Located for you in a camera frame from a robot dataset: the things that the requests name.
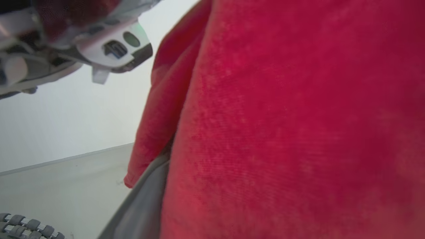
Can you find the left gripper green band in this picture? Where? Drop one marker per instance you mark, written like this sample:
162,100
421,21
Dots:
99,56

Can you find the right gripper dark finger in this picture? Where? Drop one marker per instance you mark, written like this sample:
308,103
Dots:
20,229

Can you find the red garment with white stripes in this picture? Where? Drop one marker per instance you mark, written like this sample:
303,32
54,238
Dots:
282,132

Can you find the grey fabric sofa seat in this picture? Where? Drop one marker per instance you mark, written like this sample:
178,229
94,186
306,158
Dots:
142,212

